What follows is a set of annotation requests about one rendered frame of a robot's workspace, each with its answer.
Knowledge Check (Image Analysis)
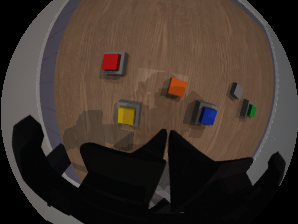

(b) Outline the orange block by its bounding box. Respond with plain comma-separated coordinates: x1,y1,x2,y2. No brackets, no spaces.
168,77,188,97

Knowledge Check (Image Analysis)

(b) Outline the yellow button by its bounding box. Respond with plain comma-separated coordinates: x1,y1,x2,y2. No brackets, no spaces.
117,100,142,127

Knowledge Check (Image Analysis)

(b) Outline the red button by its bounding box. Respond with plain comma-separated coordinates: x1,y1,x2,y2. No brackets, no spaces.
101,51,128,75

